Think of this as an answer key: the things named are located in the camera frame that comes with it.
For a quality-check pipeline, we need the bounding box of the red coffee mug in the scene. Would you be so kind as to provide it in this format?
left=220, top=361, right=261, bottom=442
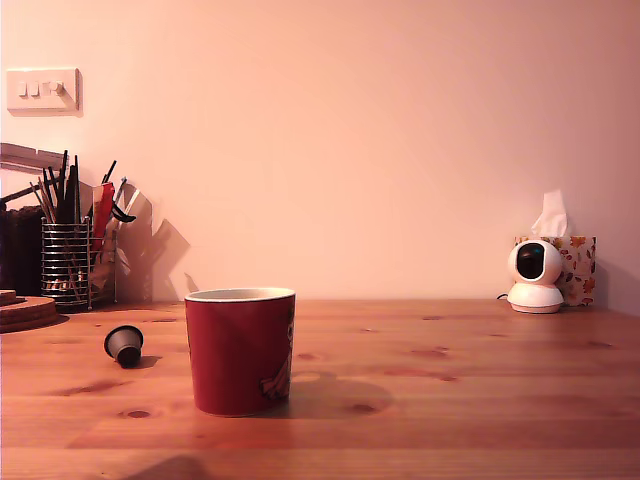
left=184, top=287, right=297, bottom=418

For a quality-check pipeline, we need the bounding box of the grey coffee capsule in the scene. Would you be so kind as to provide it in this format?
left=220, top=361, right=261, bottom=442
left=103, top=324, right=146, bottom=370

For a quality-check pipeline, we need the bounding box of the crumpled white paper packet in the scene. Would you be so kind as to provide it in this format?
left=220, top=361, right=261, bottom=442
left=90, top=244, right=132, bottom=292

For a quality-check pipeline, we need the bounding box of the red and white packet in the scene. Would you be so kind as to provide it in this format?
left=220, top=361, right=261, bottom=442
left=90, top=181, right=118, bottom=251

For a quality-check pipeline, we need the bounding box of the white tissue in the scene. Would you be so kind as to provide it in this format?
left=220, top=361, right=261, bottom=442
left=529, top=188, right=571, bottom=237

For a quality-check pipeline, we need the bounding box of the leaf print tissue box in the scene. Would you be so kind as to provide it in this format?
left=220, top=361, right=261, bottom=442
left=513, top=234, right=598, bottom=307

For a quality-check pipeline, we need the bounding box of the brown wooden chopstick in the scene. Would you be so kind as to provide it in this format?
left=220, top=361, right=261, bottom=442
left=29, top=180, right=53, bottom=224

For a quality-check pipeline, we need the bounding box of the round cork trivet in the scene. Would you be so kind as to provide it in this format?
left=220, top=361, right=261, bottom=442
left=0, top=295, right=54, bottom=314
left=0, top=317, right=56, bottom=335
left=0, top=305, right=57, bottom=325

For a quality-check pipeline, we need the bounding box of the dark wooden scoop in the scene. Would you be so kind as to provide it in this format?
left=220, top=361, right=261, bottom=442
left=0, top=187, right=37, bottom=207

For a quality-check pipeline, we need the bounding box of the small white round camera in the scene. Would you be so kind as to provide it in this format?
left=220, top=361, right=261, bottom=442
left=507, top=237, right=566, bottom=315

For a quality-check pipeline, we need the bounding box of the metal wire utensil holder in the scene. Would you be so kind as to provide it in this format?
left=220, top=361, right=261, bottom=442
left=40, top=215, right=119, bottom=308

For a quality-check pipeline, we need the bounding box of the white wall switch plate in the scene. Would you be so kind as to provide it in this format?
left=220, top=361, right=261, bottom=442
left=5, top=66, right=84, bottom=118

